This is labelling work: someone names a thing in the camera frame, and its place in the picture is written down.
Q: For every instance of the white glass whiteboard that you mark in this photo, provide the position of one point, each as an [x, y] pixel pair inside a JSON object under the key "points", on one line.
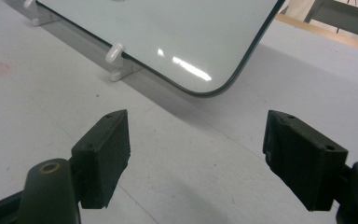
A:
{"points": [[167, 34]]}

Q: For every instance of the wooden table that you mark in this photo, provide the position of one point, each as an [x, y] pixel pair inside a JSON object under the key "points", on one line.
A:
{"points": [[329, 34]]}

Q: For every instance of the white table cover sheet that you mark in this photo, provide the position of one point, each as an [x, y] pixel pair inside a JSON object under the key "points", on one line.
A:
{"points": [[43, 102]]}

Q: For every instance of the white plastic board stand clip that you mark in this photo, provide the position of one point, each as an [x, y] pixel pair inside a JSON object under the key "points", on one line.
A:
{"points": [[118, 63], [38, 17]]}

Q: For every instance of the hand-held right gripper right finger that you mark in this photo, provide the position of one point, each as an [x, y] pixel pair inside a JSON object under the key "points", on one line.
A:
{"points": [[304, 161]]}

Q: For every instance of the white metal desk frame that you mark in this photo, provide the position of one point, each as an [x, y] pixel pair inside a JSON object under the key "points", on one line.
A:
{"points": [[345, 18]]}

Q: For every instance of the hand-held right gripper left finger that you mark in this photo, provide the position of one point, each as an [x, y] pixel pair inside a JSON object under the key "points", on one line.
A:
{"points": [[101, 161]]}

